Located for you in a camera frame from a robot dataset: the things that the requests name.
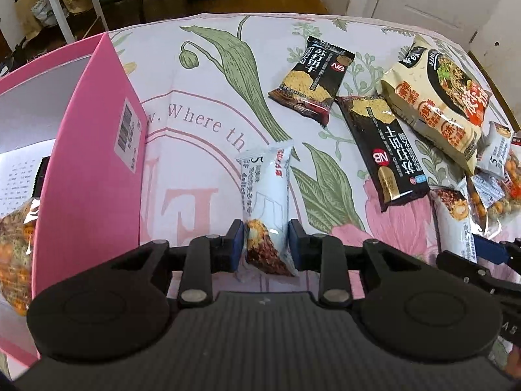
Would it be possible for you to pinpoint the black cracker packet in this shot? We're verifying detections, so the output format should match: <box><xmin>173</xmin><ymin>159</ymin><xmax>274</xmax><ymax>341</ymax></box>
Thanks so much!
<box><xmin>268</xmin><ymin>36</ymin><xmax>355</xmax><ymax>127</ymax></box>
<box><xmin>336</xmin><ymin>95</ymin><xmax>429</xmax><ymax>212</ymax></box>

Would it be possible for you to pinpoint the mixed nuts bag in box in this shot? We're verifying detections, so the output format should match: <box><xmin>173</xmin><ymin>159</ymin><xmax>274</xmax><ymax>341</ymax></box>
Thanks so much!
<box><xmin>0</xmin><ymin>198</ymin><xmax>40</xmax><ymax>316</ymax></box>

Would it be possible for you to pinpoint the floral bed sheet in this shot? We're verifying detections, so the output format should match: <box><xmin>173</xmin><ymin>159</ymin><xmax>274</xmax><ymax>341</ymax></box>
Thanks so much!
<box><xmin>0</xmin><ymin>12</ymin><xmax>521</xmax><ymax>380</ymax></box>

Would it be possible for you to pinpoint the clear mixed nuts bag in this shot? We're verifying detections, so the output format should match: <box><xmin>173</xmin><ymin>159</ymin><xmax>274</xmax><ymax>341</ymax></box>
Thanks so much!
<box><xmin>465</xmin><ymin>131</ymin><xmax>521</xmax><ymax>237</ymax></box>

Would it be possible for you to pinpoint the pink cardboard box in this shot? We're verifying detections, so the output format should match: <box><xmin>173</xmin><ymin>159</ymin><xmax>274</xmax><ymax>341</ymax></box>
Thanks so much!
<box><xmin>1</xmin><ymin>34</ymin><xmax>147</xmax><ymax>366</ymax></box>

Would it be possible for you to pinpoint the beige instant noodle bag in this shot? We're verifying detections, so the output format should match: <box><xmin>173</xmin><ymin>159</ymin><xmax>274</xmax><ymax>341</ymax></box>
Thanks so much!
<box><xmin>381</xmin><ymin>36</ymin><xmax>491</xmax><ymax>175</ymax></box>

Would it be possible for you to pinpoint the white snack bar wrapper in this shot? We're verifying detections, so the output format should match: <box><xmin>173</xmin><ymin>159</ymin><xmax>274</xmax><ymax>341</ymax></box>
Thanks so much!
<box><xmin>237</xmin><ymin>140</ymin><xmax>297</xmax><ymax>277</ymax></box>

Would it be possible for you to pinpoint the white snack bar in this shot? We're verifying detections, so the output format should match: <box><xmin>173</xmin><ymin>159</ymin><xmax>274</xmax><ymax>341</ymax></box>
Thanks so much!
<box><xmin>477</xmin><ymin>121</ymin><xmax>513</xmax><ymax>180</ymax></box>
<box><xmin>429</xmin><ymin>183</ymin><xmax>477</xmax><ymax>262</ymax></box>

